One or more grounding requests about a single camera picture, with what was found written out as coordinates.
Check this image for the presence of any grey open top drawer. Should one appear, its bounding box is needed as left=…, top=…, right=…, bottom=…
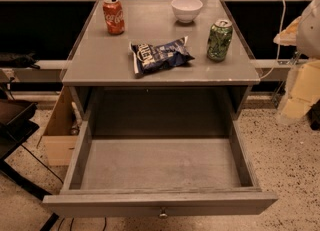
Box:
left=43, top=113, right=277, bottom=217

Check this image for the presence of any blue chip bag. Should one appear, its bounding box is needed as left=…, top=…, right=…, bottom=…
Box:
left=129, top=37, right=194, bottom=76

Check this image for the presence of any white cable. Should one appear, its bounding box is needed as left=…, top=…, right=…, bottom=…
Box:
left=259, top=0, right=288, bottom=80

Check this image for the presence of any metal drawer knob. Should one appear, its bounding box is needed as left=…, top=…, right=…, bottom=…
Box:
left=158, top=208, right=168, bottom=219

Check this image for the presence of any black chair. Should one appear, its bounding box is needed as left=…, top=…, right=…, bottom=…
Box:
left=0, top=69, right=61, bottom=231

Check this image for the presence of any white bowl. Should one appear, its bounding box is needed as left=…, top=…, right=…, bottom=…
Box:
left=171, top=0, right=203, bottom=23

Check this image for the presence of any grey cabinet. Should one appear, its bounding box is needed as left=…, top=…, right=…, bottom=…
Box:
left=63, top=0, right=259, bottom=137

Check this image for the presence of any green soda can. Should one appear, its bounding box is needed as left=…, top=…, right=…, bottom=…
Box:
left=207, top=19, right=233, bottom=62

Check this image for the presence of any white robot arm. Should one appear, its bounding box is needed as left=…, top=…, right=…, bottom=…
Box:
left=273, top=0, right=320, bottom=125

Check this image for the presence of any cardboard box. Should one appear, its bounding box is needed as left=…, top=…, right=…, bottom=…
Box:
left=41, top=87, right=77, bottom=166

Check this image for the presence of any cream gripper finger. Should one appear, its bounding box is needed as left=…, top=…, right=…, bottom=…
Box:
left=273, top=17, right=301, bottom=46
left=277, top=59, right=320, bottom=122

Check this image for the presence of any red coke can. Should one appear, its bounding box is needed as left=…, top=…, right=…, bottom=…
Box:
left=103, top=0, right=125, bottom=35

